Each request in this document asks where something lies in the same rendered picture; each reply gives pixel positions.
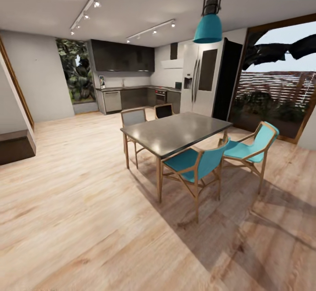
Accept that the poster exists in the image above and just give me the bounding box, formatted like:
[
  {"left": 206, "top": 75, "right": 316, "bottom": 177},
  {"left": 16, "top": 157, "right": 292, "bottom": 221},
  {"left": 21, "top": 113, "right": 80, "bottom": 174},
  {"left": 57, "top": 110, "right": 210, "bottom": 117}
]
[{"left": 99, "top": 75, "right": 107, "bottom": 89}]

